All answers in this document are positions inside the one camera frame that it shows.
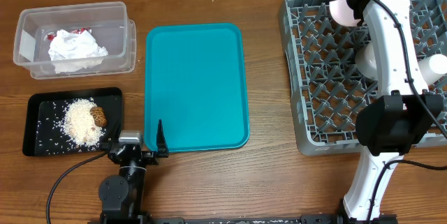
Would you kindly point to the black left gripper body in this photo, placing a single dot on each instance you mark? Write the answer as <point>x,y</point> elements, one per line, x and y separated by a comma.
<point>149,158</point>

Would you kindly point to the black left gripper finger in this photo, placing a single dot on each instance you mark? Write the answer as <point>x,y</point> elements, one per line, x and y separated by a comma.
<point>161,144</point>
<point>110,135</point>

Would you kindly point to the large pink plate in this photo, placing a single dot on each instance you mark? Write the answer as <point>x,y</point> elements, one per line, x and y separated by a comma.
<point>342,14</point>

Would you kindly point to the grey bowl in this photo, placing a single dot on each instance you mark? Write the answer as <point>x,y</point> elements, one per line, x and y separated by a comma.
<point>366,62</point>

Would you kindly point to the white napkin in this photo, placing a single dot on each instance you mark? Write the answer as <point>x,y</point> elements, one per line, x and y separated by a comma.
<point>70,52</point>

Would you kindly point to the red foil wrapper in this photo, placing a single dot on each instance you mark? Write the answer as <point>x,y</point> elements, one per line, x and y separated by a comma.
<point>50,36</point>

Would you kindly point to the white paper cup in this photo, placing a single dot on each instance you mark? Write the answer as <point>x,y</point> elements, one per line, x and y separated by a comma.
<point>433,68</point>

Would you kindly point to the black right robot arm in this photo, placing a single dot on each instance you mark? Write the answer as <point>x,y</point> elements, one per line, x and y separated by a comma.
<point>404,108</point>

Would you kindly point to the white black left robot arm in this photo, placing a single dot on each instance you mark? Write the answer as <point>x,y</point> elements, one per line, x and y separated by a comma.
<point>121,194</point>

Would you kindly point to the grey dishwasher rack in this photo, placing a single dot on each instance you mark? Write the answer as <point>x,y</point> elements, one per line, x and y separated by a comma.
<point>327,89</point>

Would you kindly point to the rice food scraps pile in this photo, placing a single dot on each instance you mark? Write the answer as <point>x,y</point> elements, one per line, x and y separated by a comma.
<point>66,126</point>

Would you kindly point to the black plastic tray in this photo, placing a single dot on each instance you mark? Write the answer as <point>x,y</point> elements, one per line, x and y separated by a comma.
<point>110,99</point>

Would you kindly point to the teal serving tray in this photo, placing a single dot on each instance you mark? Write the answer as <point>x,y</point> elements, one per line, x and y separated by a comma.
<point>195,87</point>

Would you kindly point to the clear plastic bin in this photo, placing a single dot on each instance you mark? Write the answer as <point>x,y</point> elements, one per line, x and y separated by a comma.
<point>110,26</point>

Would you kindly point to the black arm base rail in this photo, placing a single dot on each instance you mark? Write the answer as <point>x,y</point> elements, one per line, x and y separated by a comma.
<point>303,219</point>

